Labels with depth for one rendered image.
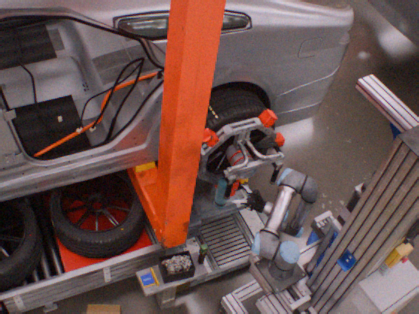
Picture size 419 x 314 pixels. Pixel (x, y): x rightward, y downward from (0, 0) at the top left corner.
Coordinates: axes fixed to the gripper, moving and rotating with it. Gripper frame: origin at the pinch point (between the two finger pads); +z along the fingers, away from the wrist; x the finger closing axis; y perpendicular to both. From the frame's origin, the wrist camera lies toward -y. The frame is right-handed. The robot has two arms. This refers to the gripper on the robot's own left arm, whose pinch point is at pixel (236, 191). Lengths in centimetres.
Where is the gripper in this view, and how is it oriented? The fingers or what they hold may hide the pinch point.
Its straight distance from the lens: 308.3
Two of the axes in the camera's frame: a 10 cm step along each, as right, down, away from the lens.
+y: -1.5, 6.7, 7.3
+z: -9.1, -3.8, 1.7
